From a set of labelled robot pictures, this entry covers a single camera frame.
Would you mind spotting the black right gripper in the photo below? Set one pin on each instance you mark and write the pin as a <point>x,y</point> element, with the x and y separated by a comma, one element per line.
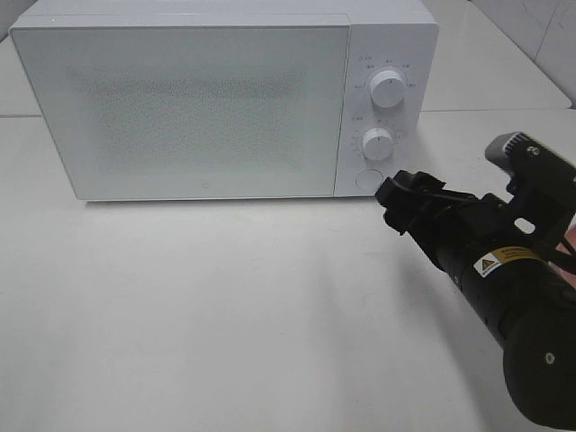
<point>455,230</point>

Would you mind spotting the white round door button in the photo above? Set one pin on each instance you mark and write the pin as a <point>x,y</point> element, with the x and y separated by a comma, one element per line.
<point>369,181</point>

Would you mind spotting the white microwave oven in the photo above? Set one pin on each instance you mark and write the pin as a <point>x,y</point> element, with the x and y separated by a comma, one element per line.
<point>116,164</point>

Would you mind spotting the pink round plate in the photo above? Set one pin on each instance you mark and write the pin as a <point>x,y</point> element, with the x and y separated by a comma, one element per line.
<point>567,246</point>

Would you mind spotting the white lower microwave knob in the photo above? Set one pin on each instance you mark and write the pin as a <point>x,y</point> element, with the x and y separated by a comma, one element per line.
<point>378,144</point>

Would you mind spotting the white microwave knob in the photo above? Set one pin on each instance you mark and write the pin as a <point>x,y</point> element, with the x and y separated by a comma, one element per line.
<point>387,87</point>
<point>378,144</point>

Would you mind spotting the white upper microwave knob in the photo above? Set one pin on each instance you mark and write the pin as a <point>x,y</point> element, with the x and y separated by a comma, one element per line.
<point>387,87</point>

